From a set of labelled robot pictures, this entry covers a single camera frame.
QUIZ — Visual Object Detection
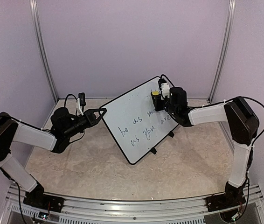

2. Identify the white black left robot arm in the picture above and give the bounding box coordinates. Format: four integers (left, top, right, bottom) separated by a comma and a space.
0, 107, 107, 208

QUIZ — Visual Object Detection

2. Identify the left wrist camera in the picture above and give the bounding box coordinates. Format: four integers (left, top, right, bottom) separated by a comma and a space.
76, 92, 86, 115

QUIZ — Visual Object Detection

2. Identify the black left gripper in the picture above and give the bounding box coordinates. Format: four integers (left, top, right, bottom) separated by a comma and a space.
63, 108, 107, 139

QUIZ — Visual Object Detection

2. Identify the aluminium frame post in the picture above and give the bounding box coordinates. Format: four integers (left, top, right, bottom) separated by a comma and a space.
29, 0, 59, 103
208, 0, 236, 103

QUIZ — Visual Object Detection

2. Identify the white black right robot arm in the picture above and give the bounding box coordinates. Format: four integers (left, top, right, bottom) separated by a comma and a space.
151, 87, 259, 207

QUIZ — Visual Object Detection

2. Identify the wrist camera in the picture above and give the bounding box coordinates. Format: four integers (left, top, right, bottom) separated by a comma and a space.
76, 92, 86, 115
158, 78, 170, 100

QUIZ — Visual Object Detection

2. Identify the left aluminium frame post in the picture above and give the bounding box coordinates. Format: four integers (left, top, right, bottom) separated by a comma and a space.
29, 0, 59, 103

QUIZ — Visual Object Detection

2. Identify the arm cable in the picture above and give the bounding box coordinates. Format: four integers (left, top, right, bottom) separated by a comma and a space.
63, 93, 79, 110
236, 95, 264, 145

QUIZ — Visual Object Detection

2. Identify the right aluminium frame post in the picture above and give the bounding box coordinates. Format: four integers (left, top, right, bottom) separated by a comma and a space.
208, 0, 236, 103

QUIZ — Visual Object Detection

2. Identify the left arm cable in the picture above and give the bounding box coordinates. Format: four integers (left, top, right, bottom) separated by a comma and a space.
63, 93, 79, 110

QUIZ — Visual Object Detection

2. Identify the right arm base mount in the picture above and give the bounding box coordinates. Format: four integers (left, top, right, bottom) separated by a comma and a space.
205, 193, 246, 212

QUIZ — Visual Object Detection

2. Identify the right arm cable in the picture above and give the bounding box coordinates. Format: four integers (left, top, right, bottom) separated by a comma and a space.
236, 95, 264, 145

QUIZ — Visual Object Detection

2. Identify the front aluminium rail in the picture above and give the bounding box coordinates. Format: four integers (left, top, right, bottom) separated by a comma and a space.
0, 184, 264, 224

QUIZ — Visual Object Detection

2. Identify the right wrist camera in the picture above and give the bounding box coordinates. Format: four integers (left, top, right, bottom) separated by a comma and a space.
158, 78, 170, 100

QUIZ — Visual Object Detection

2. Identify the black framed whiteboard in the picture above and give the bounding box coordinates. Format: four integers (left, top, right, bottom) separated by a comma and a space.
101, 76, 178, 165

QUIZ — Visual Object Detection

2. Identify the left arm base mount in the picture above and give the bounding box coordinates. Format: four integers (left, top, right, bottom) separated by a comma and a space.
23, 192, 64, 213

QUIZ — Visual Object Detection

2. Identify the yellow whiteboard eraser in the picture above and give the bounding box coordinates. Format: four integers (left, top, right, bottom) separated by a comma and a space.
151, 91, 160, 96

